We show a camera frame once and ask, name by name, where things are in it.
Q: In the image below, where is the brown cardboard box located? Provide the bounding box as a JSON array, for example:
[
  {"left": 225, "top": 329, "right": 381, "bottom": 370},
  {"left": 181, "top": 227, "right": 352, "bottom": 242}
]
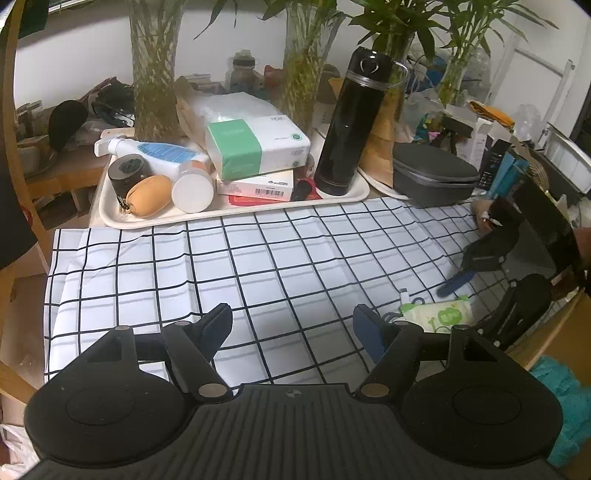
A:
[{"left": 512, "top": 291, "right": 591, "bottom": 480}]

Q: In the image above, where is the wooden frame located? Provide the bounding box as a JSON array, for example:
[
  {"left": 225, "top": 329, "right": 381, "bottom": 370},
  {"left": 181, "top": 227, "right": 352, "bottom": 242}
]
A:
[{"left": 0, "top": 0, "right": 51, "bottom": 278}]

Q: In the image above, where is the teal mesh bath loofah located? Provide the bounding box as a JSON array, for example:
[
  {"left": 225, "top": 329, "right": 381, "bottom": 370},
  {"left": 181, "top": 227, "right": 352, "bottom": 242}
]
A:
[{"left": 529, "top": 354, "right": 591, "bottom": 468}]

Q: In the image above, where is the white carton box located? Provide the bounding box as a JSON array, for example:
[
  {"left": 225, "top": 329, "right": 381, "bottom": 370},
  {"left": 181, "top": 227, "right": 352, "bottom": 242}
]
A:
[{"left": 471, "top": 117, "right": 495, "bottom": 171}]

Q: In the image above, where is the black thermos bottle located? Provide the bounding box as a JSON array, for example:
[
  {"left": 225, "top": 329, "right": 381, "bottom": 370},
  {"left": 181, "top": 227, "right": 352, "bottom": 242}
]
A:
[{"left": 314, "top": 46, "right": 409, "bottom": 197}]

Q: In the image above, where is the white green-label wipes pack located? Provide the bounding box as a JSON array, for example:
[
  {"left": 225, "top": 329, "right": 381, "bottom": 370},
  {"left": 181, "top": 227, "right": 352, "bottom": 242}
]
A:
[{"left": 399, "top": 298, "right": 476, "bottom": 334}]

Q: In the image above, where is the black carton box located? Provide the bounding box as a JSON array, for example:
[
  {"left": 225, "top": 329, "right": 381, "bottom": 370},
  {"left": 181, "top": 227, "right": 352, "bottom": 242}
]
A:
[{"left": 480, "top": 138, "right": 511, "bottom": 190}]

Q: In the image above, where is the white plastic-wrapped pack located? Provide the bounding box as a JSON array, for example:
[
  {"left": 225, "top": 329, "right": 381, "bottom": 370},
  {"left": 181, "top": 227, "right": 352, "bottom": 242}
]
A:
[{"left": 189, "top": 92, "right": 282, "bottom": 139}]

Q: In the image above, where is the glass vase with lucky bamboo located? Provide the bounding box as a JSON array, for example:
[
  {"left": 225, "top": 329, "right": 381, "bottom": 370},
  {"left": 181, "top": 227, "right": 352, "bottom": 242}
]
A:
[
  {"left": 351, "top": 0, "right": 444, "bottom": 107},
  {"left": 434, "top": 0, "right": 559, "bottom": 109},
  {"left": 127, "top": 0, "right": 185, "bottom": 141},
  {"left": 194, "top": 0, "right": 352, "bottom": 134}
]

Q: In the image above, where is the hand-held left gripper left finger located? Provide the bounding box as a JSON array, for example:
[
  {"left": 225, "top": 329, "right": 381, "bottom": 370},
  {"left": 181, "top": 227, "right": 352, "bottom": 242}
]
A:
[{"left": 58, "top": 303, "right": 234, "bottom": 404}]

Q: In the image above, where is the black rounded object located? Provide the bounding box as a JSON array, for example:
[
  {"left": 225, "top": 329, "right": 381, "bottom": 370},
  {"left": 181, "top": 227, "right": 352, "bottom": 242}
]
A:
[{"left": 48, "top": 99, "right": 89, "bottom": 151}]

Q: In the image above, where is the white lidded jar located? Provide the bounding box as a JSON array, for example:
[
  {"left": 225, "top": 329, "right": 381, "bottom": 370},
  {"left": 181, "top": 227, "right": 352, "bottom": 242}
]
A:
[{"left": 172, "top": 161, "right": 217, "bottom": 214}]

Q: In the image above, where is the orange silicone pouch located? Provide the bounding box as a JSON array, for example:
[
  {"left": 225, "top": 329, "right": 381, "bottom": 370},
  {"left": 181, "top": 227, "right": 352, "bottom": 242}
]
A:
[{"left": 121, "top": 174, "right": 174, "bottom": 217}]

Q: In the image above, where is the dinosaur print bag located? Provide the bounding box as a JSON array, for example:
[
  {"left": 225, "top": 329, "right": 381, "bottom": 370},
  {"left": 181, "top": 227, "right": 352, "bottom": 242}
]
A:
[{"left": 413, "top": 111, "right": 446, "bottom": 141}]

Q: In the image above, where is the green white tissue box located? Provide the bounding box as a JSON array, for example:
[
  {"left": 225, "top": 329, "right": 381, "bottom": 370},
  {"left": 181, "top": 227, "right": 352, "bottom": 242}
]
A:
[{"left": 204, "top": 115, "right": 311, "bottom": 182}]

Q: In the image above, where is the blue carton box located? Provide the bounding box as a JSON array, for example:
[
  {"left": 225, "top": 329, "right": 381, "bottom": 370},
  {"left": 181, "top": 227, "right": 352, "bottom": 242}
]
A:
[{"left": 487, "top": 152, "right": 532, "bottom": 199}]

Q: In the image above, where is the white blue spray bottle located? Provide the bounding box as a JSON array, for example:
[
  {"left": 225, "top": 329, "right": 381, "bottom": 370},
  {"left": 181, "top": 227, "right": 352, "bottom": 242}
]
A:
[{"left": 95, "top": 137, "right": 213, "bottom": 178}]

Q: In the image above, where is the white plastic crate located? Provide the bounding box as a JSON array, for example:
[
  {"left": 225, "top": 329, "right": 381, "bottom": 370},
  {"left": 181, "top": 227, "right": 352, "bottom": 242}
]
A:
[{"left": 542, "top": 122, "right": 591, "bottom": 195}]

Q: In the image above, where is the white metal rack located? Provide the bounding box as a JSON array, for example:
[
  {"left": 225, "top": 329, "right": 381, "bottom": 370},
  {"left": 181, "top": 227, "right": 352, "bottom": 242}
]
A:
[{"left": 489, "top": 32, "right": 575, "bottom": 125}]

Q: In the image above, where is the black grid white tablecloth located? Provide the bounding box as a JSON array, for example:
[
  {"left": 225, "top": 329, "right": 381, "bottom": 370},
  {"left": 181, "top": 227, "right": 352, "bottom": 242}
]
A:
[{"left": 44, "top": 196, "right": 555, "bottom": 384}]

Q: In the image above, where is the dark glass jar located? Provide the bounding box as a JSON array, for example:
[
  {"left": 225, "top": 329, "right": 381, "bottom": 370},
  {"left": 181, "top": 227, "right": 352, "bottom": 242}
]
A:
[{"left": 228, "top": 51, "right": 259, "bottom": 93}]

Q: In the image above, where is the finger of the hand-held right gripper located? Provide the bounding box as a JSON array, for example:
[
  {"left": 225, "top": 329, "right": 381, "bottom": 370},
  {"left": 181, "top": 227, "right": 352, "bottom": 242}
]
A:
[
  {"left": 478, "top": 274, "right": 553, "bottom": 352},
  {"left": 436, "top": 240, "right": 513, "bottom": 298}
]

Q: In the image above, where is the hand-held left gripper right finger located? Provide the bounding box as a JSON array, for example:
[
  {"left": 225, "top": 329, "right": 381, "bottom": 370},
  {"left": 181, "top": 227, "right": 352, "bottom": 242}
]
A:
[{"left": 353, "top": 305, "right": 532, "bottom": 400}]

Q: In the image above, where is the grey zipper hard case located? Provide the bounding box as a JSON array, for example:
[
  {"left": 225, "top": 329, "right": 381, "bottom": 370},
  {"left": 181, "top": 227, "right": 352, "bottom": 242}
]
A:
[{"left": 392, "top": 142, "right": 481, "bottom": 208}]

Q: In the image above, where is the yellow cloth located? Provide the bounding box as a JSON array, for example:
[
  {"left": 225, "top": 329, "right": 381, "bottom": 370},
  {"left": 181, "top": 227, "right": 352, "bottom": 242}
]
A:
[{"left": 468, "top": 100, "right": 515, "bottom": 132}]

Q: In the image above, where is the white red flat box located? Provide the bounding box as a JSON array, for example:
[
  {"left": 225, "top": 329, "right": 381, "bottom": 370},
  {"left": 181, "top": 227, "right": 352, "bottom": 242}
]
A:
[{"left": 216, "top": 168, "right": 296, "bottom": 202}]

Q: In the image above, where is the black tape roll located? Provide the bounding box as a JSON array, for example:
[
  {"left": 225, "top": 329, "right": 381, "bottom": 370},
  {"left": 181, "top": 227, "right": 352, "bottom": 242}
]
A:
[{"left": 108, "top": 154, "right": 153, "bottom": 206}]

